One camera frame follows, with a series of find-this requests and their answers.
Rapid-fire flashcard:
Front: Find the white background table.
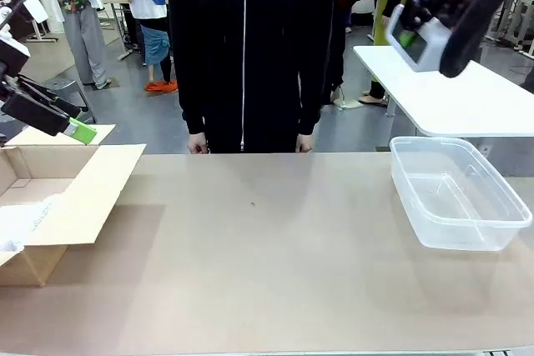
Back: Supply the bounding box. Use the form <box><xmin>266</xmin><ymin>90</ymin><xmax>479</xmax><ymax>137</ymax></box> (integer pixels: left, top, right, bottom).
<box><xmin>352</xmin><ymin>45</ymin><xmax>534</xmax><ymax>138</ymax></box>

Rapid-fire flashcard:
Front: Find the person right forearm black sleeve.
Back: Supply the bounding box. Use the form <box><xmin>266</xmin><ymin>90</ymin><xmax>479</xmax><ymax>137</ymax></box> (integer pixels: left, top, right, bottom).
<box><xmin>171</xmin><ymin>51</ymin><xmax>208</xmax><ymax>136</ymax></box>

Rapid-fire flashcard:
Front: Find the white unwrapped digital clock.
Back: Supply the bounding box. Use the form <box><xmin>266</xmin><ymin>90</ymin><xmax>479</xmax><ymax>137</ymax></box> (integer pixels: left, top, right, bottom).
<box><xmin>385</xmin><ymin>3</ymin><xmax>454</xmax><ymax>73</ymax></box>

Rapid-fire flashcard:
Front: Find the open brown cardboard box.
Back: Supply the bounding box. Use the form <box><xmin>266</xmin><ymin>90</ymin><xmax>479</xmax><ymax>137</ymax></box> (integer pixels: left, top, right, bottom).
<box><xmin>0</xmin><ymin>123</ymin><xmax>147</xmax><ymax>288</ymax></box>

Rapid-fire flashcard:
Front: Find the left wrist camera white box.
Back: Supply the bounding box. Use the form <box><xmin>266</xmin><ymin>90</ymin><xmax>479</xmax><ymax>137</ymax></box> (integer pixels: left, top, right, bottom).
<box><xmin>0</xmin><ymin>0</ymin><xmax>50</xmax><ymax>23</ymax></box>

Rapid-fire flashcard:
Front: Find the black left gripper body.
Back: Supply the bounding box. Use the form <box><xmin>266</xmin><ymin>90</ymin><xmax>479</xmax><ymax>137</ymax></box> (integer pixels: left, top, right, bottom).
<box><xmin>0</xmin><ymin>49</ymin><xmax>30</xmax><ymax>90</ymax></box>

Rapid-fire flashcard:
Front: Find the person left hand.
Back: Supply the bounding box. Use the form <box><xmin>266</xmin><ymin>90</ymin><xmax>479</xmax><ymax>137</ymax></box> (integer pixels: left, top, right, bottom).
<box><xmin>295</xmin><ymin>133</ymin><xmax>315</xmax><ymax>153</ymax></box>

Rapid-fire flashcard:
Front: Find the clear plastic container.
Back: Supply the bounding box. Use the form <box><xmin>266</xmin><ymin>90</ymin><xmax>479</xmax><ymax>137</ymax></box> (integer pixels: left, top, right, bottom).
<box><xmin>390</xmin><ymin>136</ymin><xmax>534</xmax><ymax>253</ymax></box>

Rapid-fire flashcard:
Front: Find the person right hand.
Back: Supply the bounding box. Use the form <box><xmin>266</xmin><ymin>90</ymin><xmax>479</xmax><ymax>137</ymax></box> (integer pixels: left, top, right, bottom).
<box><xmin>186</xmin><ymin>133</ymin><xmax>209</xmax><ymax>156</ymax></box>

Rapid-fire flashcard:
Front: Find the bystander in yellow apron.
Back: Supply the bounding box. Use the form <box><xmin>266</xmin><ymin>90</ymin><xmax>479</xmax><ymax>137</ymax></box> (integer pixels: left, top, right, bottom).
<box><xmin>359</xmin><ymin>0</ymin><xmax>419</xmax><ymax>108</ymax></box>

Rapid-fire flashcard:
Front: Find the small background desk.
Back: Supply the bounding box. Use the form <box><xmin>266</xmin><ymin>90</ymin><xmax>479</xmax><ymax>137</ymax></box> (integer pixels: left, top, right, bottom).
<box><xmin>102</xmin><ymin>0</ymin><xmax>135</xmax><ymax>61</ymax></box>

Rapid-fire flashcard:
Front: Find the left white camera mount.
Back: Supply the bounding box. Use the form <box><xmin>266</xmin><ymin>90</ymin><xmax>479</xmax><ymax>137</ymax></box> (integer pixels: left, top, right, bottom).
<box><xmin>0</xmin><ymin>37</ymin><xmax>33</xmax><ymax>59</ymax></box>

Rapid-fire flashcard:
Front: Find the person torso black zip hoodie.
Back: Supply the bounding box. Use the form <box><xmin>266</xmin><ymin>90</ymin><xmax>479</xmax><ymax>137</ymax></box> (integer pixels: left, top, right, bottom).
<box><xmin>166</xmin><ymin>0</ymin><xmax>347</xmax><ymax>155</ymax></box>

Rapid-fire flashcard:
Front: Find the person left forearm black sleeve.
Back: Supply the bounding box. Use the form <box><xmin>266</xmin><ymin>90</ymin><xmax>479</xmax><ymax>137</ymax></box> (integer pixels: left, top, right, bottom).
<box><xmin>296</xmin><ymin>51</ymin><xmax>335</xmax><ymax>137</ymax></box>

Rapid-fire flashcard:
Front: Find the grey metal stool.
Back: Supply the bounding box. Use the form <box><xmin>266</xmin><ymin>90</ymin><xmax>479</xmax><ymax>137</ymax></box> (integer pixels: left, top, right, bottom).
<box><xmin>41</xmin><ymin>78</ymin><xmax>98</xmax><ymax>124</ymax></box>

